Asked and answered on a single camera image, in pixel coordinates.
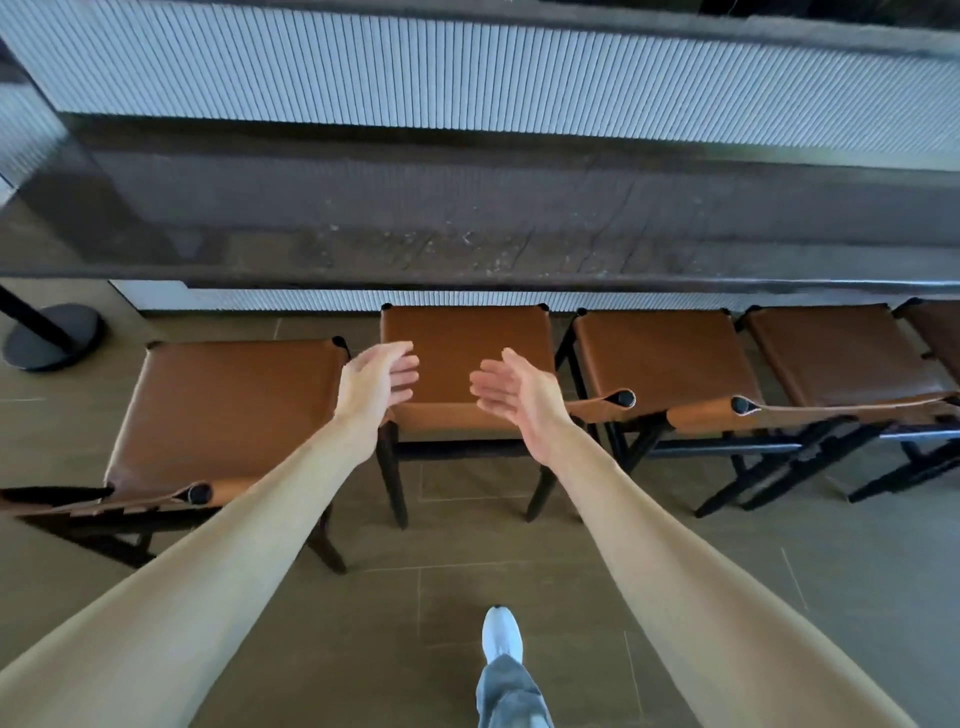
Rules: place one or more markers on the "person's grey trousers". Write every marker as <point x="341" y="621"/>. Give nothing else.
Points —
<point x="510" y="697"/>

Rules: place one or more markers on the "person's right hand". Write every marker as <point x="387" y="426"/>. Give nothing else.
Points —
<point x="532" y="405"/>

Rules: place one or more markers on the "person's right forearm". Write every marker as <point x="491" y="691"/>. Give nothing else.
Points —
<point x="712" y="600"/>

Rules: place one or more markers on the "black stanchion post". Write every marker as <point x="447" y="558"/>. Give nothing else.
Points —
<point x="52" y="341"/>

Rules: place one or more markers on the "person's white right shoe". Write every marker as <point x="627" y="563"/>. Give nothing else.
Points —
<point x="501" y="634"/>

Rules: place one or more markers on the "person's left hand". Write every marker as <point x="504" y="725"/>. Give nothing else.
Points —
<point x="371" y="382"/>

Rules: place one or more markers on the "person's left forearm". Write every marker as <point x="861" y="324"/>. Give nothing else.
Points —
<point x="187" y="592"/>

